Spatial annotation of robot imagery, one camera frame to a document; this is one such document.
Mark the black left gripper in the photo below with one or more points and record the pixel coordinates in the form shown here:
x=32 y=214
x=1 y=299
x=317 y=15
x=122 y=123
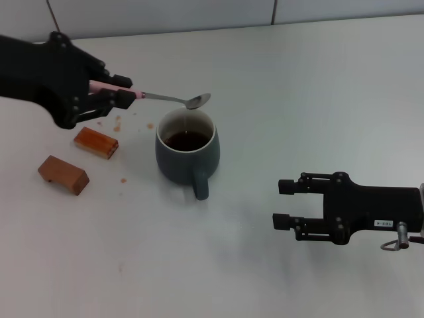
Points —
x=39 y=73

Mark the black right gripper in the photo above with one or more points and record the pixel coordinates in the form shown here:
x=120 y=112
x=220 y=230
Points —
x=371 y=208

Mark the grey ceramic coffee cup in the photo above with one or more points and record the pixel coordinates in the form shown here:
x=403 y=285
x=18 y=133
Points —
x=172 y=165

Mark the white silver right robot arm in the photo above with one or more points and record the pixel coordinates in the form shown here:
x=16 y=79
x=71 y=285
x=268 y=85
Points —
x=422 y=208

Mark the glossy grooved wooden block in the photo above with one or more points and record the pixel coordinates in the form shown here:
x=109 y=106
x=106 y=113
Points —
x=99 y=144

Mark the matte notched wooden block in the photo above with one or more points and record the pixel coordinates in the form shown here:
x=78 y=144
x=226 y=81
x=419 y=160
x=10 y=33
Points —
x=66 y=175

